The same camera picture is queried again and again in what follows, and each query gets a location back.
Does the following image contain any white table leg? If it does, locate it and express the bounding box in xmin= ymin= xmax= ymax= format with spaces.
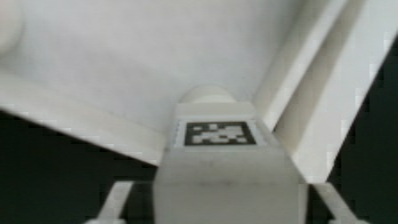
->
xmin=152 ymin=85 xmax=308 ymax=224

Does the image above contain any white square tabletop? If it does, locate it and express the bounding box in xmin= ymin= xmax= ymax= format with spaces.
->
xmin=0 ymin=0 xmax=351 ymax=168

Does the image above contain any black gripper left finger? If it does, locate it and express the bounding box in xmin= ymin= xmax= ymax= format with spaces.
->
xmin=83 ymin=181 xmax=132 ymax=224

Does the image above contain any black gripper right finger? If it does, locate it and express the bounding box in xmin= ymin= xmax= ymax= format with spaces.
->
xmin=312 ymin=182 xmax=369 ymax=224

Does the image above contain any white front fence bar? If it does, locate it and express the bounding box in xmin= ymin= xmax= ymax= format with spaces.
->
xmin=275 ymin=0 xmax=398 ymax=183

